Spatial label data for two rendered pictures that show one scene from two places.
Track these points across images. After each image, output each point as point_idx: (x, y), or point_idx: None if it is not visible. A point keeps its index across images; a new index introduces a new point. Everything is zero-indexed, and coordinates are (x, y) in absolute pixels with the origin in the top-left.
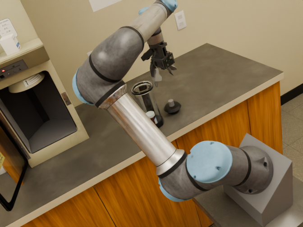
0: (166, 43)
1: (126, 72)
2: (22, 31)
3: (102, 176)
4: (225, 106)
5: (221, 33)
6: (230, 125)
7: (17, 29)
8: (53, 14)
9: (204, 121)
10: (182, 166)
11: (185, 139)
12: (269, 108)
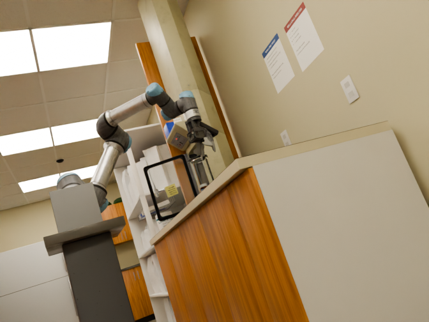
0: (188, 119)
1: (101, 134)
2: None
3: (173, 221)
4: (205, 190)
5: (422, 101)
6: (226, 222)
7: None
8: (259, 99)
9: (199, 202)
10: None
11: (203, 219)
12: (255, 220)
